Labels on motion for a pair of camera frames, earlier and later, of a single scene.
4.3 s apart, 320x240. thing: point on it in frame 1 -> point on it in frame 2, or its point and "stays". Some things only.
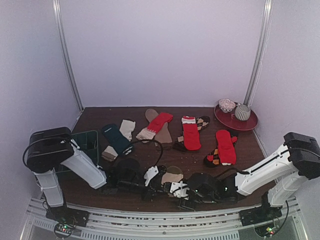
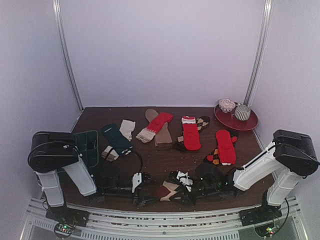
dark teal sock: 114,137 stays
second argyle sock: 212,159 stays
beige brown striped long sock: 174,174 -> 171,187
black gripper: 179,189 -> 184,179
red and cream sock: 149,133 stays
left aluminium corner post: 58,21 stays
